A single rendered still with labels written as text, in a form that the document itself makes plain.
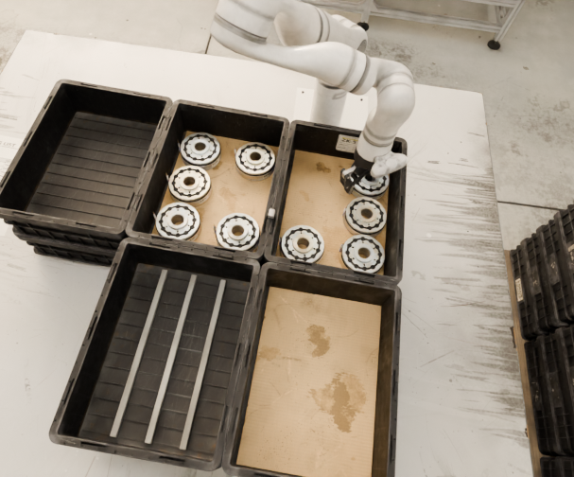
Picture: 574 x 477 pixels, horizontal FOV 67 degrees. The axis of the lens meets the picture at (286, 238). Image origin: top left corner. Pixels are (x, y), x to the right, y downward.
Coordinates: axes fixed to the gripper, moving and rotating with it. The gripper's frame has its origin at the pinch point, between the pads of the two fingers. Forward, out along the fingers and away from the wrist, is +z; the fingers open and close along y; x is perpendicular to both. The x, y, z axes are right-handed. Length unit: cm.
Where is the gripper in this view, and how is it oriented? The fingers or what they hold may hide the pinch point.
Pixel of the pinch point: (358, 184)
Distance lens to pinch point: 112.9
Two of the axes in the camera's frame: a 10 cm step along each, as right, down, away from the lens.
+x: 4.8, 7.9, -3.7
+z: -0.8, 4.6, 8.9
